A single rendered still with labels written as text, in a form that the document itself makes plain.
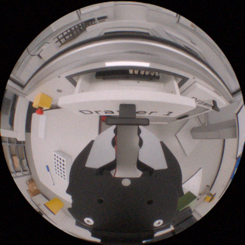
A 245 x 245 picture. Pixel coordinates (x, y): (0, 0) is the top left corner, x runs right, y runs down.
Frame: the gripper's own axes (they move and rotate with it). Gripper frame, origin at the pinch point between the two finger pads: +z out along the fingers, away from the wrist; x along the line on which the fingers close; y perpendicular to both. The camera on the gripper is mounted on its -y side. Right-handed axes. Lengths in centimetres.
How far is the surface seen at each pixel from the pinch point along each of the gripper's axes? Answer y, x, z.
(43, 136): 12.2, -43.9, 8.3
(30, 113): 1, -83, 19
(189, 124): 41, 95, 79
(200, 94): -7.0, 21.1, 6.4
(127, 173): 97, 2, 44
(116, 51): -12.4, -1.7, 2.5
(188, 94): -5.7, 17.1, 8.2
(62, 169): 21.2, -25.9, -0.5
